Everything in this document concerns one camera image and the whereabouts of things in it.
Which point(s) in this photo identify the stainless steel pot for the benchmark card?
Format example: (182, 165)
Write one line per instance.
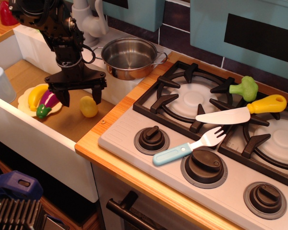
(130, 58)

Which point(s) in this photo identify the teal wall cabinet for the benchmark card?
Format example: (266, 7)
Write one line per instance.
(252, 32)
(147, 14)

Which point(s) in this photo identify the yellow toy potato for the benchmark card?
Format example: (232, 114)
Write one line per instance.
(88, 107)

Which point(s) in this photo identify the red plastic cup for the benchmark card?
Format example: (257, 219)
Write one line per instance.
(6, 16)

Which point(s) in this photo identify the purple toy eggplant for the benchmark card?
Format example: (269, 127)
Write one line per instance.
(46, 104)

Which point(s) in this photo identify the black burner grate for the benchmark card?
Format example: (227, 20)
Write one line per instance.
(184, 92)
(252, 157)

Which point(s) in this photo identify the black stove knob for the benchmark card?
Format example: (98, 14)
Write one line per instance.
(265, 200)
(151, 140)
(204, 169)

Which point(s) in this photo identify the black left stove knob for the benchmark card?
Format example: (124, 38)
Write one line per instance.
(151, 140)

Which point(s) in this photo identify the teal right wall cabinet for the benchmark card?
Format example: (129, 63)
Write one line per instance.
(252, 32)

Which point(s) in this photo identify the black right burner grate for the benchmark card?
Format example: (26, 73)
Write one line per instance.
(252, 157)

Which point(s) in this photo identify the yellow toy banana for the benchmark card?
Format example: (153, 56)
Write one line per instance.
(35, 95)

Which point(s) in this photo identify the grey toy faucet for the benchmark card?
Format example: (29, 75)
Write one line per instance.
(94, 27)

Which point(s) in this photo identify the black right stove knob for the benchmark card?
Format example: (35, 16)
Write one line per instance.
(265, 200)

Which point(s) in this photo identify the black left burner grate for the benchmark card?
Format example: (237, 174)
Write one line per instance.
(184, 92)

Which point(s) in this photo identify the green toy broccoli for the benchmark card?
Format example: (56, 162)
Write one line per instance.
(248, 89)

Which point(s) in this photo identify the light blue plastic cup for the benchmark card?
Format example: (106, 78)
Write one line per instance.
(7, 92)

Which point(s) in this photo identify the black oven door handle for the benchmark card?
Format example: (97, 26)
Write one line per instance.
(122, 210)

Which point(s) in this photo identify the grey toy stove top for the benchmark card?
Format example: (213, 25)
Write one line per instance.
(227, 199)

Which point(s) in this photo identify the white toy sink basin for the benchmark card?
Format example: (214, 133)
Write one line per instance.
(49, 143)

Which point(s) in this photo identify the black middle stove knob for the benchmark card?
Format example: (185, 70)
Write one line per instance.
(204, 169)

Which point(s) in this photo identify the yellow-handled toy knife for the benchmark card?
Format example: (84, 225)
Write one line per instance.
(270, 104)

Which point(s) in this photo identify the black ribbed heat sink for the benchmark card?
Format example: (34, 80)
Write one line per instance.
(22, 215)

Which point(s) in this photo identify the blue clamp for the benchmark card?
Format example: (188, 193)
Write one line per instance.
(17, 185)

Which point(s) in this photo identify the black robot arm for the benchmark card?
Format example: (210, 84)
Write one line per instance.
(62, 35)

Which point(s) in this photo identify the blue-handled toy fork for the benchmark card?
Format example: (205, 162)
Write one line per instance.
(210, 138)

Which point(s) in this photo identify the teal left wall cabinet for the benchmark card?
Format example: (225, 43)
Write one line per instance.
(147, 14)

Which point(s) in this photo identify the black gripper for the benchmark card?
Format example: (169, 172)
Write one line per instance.
(74, 77)

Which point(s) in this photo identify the cream flower-shaped plate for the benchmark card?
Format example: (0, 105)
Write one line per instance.
(24, 107)

